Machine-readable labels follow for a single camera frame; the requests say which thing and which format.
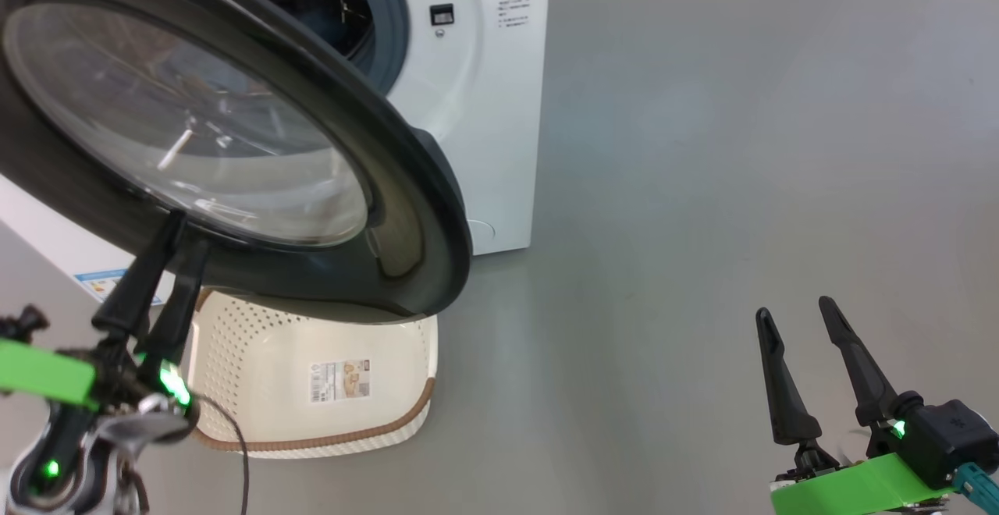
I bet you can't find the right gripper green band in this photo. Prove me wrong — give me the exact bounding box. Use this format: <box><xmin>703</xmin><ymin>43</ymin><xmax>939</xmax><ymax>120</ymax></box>
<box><xmin>755</xmin><ymin>295</ymin><xmax>961</xmax><ymax>515</ymax></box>

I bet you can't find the white front-load washing machine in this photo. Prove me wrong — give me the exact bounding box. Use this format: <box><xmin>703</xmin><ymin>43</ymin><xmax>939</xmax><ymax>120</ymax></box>
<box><xmin>0</xmin><ymin>0</ymin><xmax>552</xmax><ymax>307</ymax></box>

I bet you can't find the right camera cable teal plug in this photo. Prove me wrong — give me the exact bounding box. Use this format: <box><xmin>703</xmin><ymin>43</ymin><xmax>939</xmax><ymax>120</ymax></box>
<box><xmin>952</xmin><ymin>462</ymin><xmax>999</xmax><ymax>506</ymax></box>

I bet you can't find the paper label sticker in basket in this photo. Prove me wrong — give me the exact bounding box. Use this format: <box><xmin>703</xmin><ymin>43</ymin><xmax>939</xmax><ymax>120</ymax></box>
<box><xmin>310</xmin><ymin>359</ymin><xmax>372</xmax><ymax>404</ymax></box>

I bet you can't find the black round glass washer door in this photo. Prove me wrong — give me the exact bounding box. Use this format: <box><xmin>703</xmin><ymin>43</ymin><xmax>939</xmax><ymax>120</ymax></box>
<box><xmin>0</xmin><ymin>0</ymin><xmax>474</xmax><ymax>325</ymax></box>

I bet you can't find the grey rubber door seal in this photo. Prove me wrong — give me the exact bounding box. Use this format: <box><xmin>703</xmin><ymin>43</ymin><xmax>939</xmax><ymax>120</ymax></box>
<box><xmin>215</xmin><ymin>0</ymin><xmax>411</xmax><ymax>98</ymax></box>

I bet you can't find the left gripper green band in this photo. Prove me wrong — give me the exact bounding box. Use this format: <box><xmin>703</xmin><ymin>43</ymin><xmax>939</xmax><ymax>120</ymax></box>
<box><xmin>0</xmin><ymin>211</ymin><xmax>212</xmax><ymax>438</ymax></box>

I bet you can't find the printed text sticker on washer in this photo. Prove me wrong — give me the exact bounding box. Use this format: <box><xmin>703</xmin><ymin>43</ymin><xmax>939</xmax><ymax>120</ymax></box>
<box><xmin>497</xmin><ymin>0</ymin><xmax>532</xmax><ymax>30</ymax></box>

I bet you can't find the blue white energy label sticker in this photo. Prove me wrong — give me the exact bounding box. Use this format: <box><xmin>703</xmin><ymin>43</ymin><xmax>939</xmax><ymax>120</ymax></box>
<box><xmin>74</xmin><ymin>268</ymin><xmax>165</xmax><ymax>307</ymax></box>

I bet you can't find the white basket with brown rim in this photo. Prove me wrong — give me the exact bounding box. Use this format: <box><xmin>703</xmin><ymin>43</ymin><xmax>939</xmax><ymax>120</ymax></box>
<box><xmin>183</xmin><ymin>287</ymin><xmax>438</xmax><ymax>460</ymax></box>

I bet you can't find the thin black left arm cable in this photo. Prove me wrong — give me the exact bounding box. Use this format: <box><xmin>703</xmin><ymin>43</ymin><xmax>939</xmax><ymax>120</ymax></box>
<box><xmin>194</xmin><ymin>392</ymin><xmax>251</xmax><ymax>515</ymax></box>

